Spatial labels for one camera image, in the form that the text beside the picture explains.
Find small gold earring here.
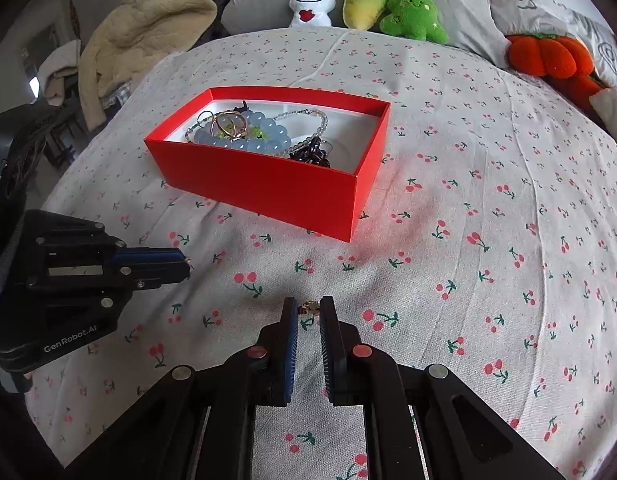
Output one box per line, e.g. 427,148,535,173
299,300,319,315

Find gold interlocked rings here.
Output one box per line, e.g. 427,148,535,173
210,109,251,141

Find blue bead bracelet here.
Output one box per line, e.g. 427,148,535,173
193,110,294,157

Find red jewelry box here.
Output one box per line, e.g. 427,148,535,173
145,86,391,242

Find black bead jewelry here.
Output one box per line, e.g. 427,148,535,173
288,136,331,168

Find cherry print bed sheet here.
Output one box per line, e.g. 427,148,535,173
25,28,617,479

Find beige quilted blanket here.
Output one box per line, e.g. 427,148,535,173
78,0,218,130

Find white plush toy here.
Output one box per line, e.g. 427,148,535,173
289,0,335,28

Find deer print pillow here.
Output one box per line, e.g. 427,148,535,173
589,88,617,142

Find green star plush toy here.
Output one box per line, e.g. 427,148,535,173
379,0,449,44

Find orange pumpkin plush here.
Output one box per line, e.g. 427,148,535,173
507,35,604,120

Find grey white pillow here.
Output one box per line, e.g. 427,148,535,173
491,0,617,88

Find clear bead bracelet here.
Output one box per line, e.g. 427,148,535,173
270,107,330,149

